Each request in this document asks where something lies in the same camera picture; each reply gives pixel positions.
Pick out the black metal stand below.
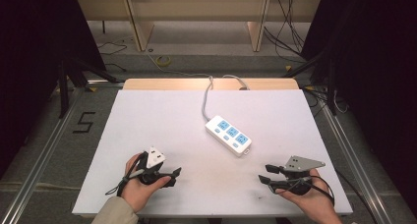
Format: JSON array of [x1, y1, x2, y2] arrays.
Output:
[[280, 48, 339, 117], [57, 50, 123, 120]]

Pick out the thin black floor cable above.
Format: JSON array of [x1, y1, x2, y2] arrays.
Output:
[[96, 40, 129, 73]]

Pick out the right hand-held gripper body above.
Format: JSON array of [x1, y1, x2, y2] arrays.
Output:
[[277, 155, 327, 196]]

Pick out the wooden table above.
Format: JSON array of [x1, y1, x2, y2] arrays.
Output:
[[122, 78, 301, 91]]

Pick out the left hand-held gripper black cable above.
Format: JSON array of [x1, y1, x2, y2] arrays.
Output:
[[104, 151, 149, 197]]

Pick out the bundle of black cables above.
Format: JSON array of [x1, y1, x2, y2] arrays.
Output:
[[263, 0, 308, 65]]

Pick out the black curtain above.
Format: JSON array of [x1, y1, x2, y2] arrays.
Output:
[[0, 0, 107, 176], [299, 0, 417, 212]]

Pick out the pale floor cable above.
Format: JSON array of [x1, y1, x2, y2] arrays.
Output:
[[145, 48, 212, 81]]

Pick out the metal floor rail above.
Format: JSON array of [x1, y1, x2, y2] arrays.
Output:
[[0, 81, 126, 224], [317, 97, 396, 224]]

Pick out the white power strip blue sockets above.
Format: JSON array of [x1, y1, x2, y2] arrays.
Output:
[[205, 114, 253, 158]]

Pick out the person's right hand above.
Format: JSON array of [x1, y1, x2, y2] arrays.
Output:
[[274, 168, 336, 217]]

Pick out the hand-held gripper black cable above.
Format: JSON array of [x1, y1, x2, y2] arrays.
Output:
[[104, 151, 149, 197], [288, 175, 336, 208]]

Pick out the right hand-held gripper black cable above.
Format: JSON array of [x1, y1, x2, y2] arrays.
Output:
[[288, 175, 336, 208]]

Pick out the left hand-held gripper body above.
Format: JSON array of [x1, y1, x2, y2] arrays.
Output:
[[135, 146, 167, 186]]

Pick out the beige wooden shelf unit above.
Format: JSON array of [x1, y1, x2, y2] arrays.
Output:
[[76, 0, 323, 53]]

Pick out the yellow tape roll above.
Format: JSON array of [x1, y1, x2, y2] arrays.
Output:
[[154, 54, 172, 68]]

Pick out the person's left hand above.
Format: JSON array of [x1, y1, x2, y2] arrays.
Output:
[[120, 152, 172, 214]]

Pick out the grey power strip cable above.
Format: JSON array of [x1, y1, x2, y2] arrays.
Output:
[[201, 74, 251, 123]]

